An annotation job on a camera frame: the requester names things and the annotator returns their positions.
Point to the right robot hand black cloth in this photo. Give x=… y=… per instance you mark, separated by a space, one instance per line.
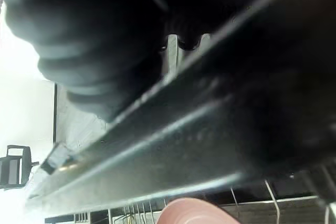
x=99 y=24

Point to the black chair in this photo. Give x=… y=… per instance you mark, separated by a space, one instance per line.
x=25 y=161

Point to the pink cup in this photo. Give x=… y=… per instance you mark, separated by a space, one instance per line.
x=191 y=212

